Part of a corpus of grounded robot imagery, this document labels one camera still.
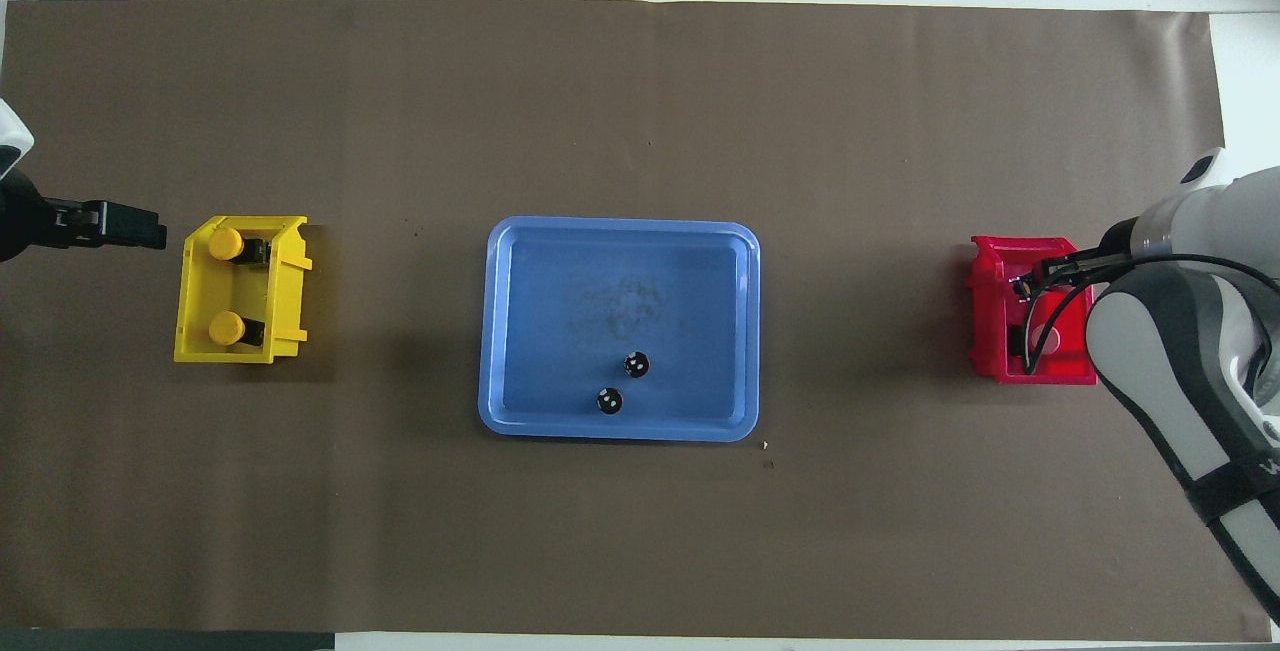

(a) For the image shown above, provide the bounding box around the blue plastic tray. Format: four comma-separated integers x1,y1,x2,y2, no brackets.
478,216,761,443

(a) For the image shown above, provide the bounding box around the yellow push button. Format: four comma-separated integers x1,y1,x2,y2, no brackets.
208,311,267,348
208,227,271,268

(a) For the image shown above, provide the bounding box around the red plastic parts bin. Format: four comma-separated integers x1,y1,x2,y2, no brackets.
966,236,1098,387

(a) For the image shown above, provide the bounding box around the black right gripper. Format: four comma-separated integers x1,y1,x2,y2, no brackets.
1012,243,1136,292

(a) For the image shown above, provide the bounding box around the brown paper table mat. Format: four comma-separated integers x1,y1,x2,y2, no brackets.
0,0,1271,642

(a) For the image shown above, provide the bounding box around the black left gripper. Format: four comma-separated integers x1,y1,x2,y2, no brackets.
45,199,167,251

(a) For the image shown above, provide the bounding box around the black velcro cable strap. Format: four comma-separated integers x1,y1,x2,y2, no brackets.
1185,451,1280,529

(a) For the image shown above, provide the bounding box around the yellow plastic parts bin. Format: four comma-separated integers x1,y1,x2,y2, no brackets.
174,215,313,365

